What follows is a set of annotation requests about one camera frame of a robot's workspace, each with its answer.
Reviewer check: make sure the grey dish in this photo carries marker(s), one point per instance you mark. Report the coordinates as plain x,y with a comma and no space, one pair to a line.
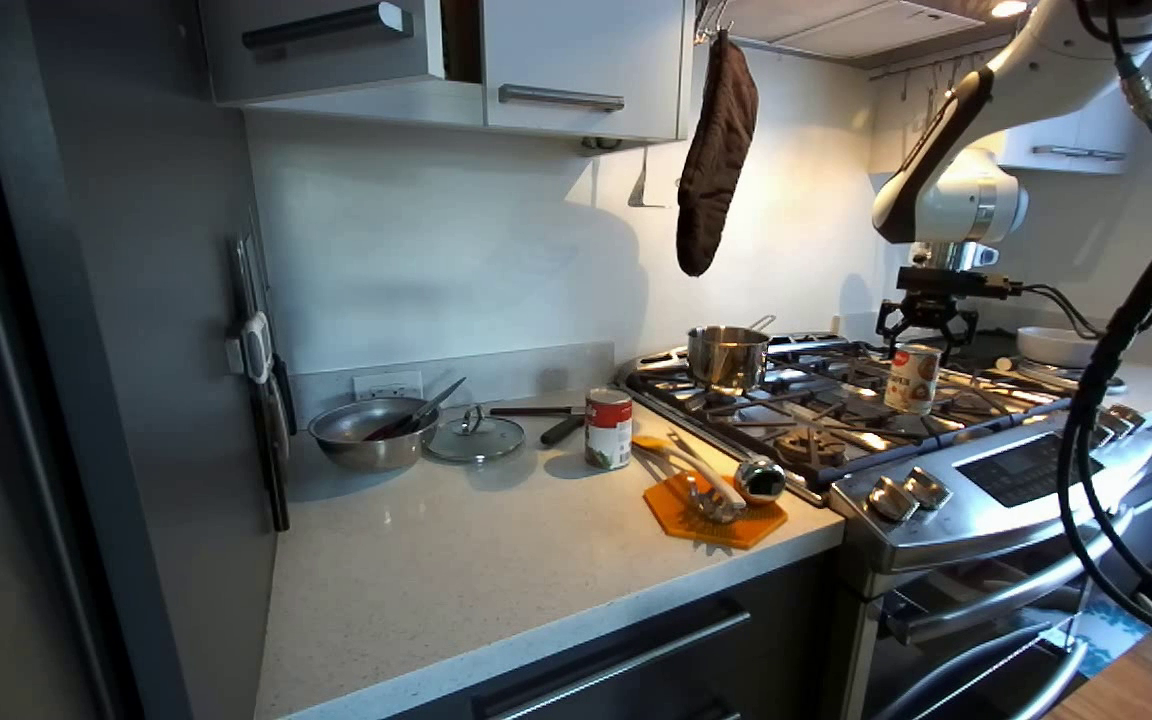
1042,344

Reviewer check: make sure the orange silicone trivet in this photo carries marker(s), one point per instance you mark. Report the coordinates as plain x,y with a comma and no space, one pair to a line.
721,526

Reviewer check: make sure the glass pot lid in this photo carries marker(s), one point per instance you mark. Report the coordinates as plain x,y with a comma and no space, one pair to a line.
477,439

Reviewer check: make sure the stainless steel gas range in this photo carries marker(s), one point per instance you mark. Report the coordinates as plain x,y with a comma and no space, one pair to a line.
978,483

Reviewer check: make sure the silver frying pan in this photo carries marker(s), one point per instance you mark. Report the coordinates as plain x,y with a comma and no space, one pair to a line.
370,433

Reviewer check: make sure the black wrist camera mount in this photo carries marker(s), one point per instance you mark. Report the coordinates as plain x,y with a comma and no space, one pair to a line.
959,282

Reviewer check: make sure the dark lower cabinet drawer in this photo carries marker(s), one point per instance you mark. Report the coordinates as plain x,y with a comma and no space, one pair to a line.
628,655

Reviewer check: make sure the small steel saucepan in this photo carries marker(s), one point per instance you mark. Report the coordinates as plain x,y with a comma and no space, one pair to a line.
728,360

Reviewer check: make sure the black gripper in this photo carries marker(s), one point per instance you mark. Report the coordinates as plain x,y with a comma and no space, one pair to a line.
936,313

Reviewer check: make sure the metal utensil in bowl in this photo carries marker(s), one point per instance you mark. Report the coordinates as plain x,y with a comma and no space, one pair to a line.
416,407

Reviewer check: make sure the brown oven mitt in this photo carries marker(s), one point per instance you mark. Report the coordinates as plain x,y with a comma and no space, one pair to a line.
721,147

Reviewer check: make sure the white upper cabinet beside hood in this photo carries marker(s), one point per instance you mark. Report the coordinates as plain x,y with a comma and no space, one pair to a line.
1070,147

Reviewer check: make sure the range hood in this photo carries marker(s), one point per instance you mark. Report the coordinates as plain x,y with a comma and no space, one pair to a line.
842,27

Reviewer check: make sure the small steel measuring cup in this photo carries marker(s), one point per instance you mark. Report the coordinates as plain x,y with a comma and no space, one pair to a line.
711,500

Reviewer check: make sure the large steel measuring cup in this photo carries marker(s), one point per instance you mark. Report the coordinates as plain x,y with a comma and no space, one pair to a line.
761,483

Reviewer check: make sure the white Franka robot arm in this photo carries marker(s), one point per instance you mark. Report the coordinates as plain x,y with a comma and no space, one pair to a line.
963,186

